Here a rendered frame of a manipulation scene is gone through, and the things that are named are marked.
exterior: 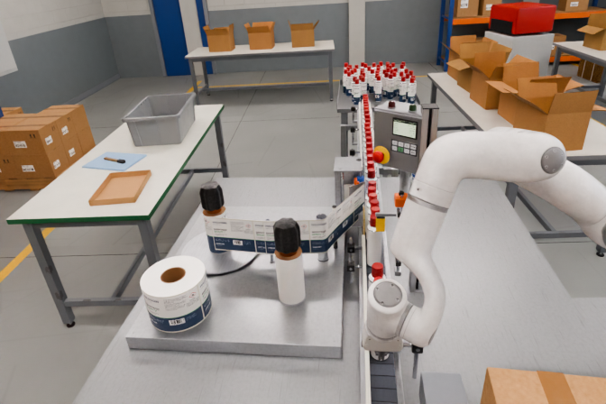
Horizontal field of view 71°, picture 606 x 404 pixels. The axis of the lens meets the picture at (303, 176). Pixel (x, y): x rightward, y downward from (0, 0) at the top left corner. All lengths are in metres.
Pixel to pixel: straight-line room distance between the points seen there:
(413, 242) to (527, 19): 5.89
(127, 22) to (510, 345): 8.89
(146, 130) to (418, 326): 2.53
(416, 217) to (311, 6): 7.95
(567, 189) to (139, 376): 1.23
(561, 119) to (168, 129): 2.48
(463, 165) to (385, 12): 7.98
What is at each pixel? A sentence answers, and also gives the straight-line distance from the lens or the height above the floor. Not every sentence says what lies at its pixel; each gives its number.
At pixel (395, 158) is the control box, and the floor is 1.33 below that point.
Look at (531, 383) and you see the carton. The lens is 1.03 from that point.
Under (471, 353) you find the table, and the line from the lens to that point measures 1.44.
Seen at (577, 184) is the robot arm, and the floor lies 1.42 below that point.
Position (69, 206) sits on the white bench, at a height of 0.80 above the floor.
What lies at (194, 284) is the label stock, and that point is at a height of 1.02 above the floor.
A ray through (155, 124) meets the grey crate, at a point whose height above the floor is 0.96.
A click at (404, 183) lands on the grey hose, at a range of 1.49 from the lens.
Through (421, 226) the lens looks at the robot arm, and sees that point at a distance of 0.93.
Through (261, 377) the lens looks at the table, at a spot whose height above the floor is 0.83.
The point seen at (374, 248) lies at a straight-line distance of 1.55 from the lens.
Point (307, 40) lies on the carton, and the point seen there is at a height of 0.88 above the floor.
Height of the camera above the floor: 1.88
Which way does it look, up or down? 26 degrees down
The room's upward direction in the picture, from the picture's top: 4 degrees counter-clockwise
